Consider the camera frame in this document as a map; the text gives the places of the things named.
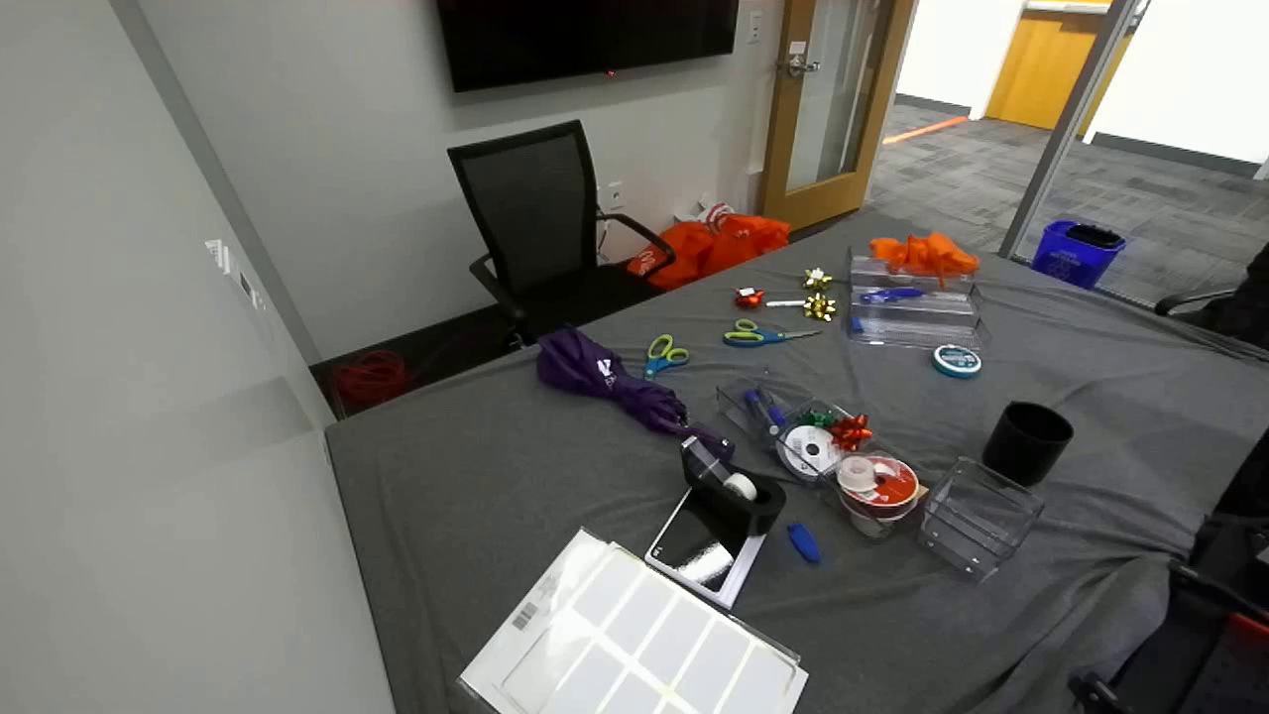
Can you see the orange cloth piece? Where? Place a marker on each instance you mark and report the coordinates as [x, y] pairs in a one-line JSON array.
[[925, 254]]

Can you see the black box with tablet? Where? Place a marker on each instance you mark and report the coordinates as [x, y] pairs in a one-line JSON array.
[[715, 529]]

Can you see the clear acrylic stairs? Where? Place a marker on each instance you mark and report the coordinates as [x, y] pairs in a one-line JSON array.
[[950, 311]]

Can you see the empty clear plastic box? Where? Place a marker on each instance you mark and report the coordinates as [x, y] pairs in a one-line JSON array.
[[976, 517]]

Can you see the blue green scissors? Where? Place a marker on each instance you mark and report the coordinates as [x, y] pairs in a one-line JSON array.
[[662, 356]]

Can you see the green yellow scissors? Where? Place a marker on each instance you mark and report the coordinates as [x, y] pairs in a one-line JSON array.
[[751, 336]]

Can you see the orange plastic bag on floor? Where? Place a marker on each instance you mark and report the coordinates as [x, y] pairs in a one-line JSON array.
[[706, 249]]

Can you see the red gift bow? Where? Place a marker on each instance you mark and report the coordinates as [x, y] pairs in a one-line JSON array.
[[751, 299]]

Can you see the black mesh office chair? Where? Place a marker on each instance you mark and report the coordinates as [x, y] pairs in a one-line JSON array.
[[533, 204]]

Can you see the silver gold gift bow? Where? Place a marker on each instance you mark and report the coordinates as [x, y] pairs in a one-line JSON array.
[[820, 278]]

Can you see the small blue object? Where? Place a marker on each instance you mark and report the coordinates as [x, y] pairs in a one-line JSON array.
[[804, 541]]

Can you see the white label sheet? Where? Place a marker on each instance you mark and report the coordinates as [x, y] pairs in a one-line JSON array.
[[600, 631]]

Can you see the grey table cloth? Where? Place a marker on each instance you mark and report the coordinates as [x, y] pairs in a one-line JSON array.
[[467, 491]]

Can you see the blue white tape roll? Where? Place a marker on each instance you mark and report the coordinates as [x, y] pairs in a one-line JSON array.
[[956, 357]]

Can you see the wooden door with glass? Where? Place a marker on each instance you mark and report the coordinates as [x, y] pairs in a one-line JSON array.
[[834, 85]]

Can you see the black mug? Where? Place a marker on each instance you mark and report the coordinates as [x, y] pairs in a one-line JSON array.
[[1028, 441]]

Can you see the blue recycling bin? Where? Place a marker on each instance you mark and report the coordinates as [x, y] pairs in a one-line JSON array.
[[1075, 250]]

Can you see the wall mounted black television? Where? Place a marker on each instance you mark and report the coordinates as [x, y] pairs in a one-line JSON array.
[[520, 41]]

